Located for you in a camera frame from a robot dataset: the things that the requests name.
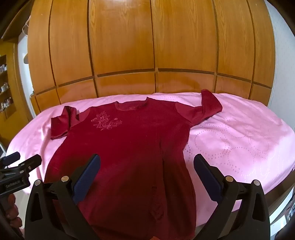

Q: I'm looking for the wooden bed frame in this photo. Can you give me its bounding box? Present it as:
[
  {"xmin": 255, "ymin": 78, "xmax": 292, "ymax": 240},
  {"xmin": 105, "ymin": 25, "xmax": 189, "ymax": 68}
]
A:
[{"xmin": 265, "ymin": 182, "xmax": 295, "ymax": 209}]

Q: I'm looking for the white cord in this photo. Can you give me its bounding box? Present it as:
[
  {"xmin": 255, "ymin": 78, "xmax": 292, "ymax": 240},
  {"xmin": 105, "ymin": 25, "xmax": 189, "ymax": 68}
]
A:
[{"xmin": 22, "ymin": 18, "xmax": 31, "ymax": 34}]

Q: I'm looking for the wooden panelled headboard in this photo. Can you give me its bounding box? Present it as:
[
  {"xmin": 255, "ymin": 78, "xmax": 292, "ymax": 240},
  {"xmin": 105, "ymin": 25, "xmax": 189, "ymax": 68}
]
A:
[{"xmin": 27, "ymin": 0, "xmax": 276, "ymax": 116}]

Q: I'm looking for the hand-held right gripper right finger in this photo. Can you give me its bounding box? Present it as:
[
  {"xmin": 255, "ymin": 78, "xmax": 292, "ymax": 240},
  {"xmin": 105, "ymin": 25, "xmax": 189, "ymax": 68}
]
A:
[{"xmin": 193, "ymin": 154, "xmax": 270, "ymax": 240}]

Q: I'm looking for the wooden shelf cabinet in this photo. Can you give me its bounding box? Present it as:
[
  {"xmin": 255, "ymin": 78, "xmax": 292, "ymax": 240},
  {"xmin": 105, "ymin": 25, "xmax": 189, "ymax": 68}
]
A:
[{"xmin": 0, "ymin": 42, "xmax": 35, "ymax": 148}]

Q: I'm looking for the row of small bottles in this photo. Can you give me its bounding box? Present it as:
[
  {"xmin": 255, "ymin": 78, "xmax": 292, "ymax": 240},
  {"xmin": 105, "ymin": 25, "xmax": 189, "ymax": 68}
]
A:
[{"xmin": 0, "ymin": 64, "xmax": 13, "ymax": 113}]

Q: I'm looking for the dark red long-sleeved shirt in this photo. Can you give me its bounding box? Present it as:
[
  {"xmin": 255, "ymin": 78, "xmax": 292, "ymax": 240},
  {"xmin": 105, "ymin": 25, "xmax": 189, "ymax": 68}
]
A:
[{"xmin": 44, "ymin": 90, "xmax": 223, "ymax": 240}]

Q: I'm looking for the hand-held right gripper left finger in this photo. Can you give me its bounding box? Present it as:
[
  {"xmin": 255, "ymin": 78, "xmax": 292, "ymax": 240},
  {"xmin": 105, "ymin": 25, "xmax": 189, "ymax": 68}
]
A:
[{"xmin": 24, "ymin": 154, "xmax": 102, "ymax": 240}]

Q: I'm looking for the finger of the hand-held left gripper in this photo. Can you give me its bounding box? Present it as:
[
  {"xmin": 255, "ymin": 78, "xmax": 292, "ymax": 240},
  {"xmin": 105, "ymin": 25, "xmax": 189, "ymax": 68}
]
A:
[
  {"xmin": 9, "ymin": 154, "xmax": 42, "ymax": 177},
  {"xmin": 0, "ymin": 152, "xmax": 21, "ymax": 168}
]

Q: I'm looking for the person's left hand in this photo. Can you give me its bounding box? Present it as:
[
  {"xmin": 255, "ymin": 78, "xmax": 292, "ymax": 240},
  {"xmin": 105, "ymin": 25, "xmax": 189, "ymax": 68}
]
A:
[{"xmin": 4, "ymin": 193, "xmax": 23, "ymax": 232}]

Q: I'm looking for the pink bed sheet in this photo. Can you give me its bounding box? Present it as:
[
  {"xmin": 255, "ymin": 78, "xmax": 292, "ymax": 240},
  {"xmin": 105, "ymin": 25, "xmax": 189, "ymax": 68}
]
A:
[{"xmin": 6, "ymin": 92, "xmax": 295, "ymax": 234}]

